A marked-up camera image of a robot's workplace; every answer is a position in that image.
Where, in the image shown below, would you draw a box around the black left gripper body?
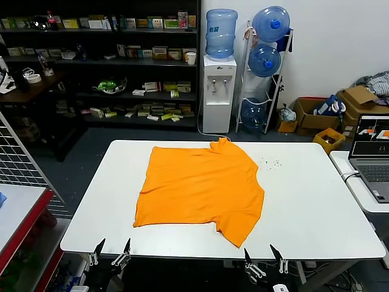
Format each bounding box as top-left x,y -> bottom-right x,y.
86,263 -> 130,292

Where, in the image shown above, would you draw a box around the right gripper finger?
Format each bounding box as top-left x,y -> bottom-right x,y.
243,248 -> 267,283
269,243 -> 289,273

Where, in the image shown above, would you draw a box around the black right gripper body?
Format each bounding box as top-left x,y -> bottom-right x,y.
250,271 -> 293,292

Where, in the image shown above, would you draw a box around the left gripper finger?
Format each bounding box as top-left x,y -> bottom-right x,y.
89,238 -> 106,266
111,237 -> 133,267

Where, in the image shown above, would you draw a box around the orange t-shirt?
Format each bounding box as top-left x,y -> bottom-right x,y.
132,137 -> 266,249

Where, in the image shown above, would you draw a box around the pile of grey clothes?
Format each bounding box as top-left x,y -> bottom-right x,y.
352,70 -> 389,98

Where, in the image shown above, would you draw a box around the white work table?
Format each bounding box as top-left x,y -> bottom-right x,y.
60,139 -> 387,261

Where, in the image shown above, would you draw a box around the red-edged white table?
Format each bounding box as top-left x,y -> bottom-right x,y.
0,183 -> 55,265

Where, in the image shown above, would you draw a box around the scattered small crumbs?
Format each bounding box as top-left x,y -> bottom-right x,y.
256,156 -> 283,171

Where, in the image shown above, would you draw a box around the small white side table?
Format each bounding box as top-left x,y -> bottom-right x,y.
329,150 -> 389,214

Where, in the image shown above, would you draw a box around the grey laptop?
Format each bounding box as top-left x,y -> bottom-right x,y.
348,113 -> 389,203

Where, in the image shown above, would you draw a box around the yellow plastic crate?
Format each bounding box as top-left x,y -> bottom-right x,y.
312,127 -> 346,155

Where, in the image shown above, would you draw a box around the small box with plastic bag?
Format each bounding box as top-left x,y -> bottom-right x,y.
275,103 -> 298,133

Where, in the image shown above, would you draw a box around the open cardboard box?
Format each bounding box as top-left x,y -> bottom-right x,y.
293,97 -> 341,136

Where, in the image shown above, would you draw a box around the tilted blue water jug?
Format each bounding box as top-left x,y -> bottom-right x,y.
247,43 -> 281,78
251,5 -> 291,43
240,97 -> 268,132

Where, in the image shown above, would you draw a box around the blue bag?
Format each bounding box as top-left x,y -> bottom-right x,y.
312,94 -> 347,116

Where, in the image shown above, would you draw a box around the white water dispenser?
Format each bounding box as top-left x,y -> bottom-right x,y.
202,54 -> 237,134

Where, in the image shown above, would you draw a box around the white metal jug rack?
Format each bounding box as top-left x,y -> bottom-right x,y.
235,20 -> 295,134

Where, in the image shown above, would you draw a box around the bowl of green packets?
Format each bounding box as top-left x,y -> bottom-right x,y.
92,76 -> 128,94

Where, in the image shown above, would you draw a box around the brown wooden table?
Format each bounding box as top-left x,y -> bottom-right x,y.
0,71 -> 69,162

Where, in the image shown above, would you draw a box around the large cardboard box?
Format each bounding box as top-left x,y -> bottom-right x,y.
336,85 -> 389,137

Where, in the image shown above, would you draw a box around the black shelf unit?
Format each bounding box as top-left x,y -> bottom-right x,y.
0,0 -> 201,132

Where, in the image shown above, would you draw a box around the clear water bottle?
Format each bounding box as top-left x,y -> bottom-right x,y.
36,51 -> 49,72

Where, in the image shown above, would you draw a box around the orange white box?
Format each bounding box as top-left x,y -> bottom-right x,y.
151,46 -> 168,60

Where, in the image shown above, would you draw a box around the upright blue water jug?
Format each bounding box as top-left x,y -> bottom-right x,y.
205,8 -> 238,60

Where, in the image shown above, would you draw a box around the cola bottle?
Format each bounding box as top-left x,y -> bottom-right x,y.
45,10 -> 59,31

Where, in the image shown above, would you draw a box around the silver metal bowl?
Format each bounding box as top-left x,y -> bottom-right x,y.
32,14 -> 51,30

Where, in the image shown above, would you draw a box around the white wire grid panel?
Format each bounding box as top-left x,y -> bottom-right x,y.
0,111 -> 66,204

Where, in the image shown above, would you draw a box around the white dispenser power cable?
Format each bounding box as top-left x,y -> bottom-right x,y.
197,103 -> 232,142

